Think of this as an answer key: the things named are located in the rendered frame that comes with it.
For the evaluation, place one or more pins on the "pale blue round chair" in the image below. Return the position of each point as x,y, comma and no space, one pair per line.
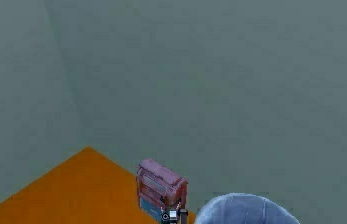
244,210

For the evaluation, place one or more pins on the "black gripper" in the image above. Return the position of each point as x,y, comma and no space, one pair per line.
165,217

